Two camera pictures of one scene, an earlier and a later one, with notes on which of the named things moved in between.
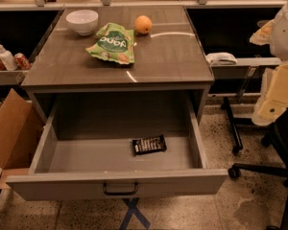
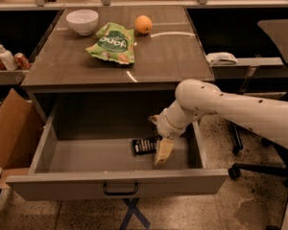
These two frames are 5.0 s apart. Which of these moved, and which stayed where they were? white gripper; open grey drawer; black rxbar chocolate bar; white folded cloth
Moved: white gripper
Stayed: black rxbar chocolate bar; white folded cloth; open grey drawer
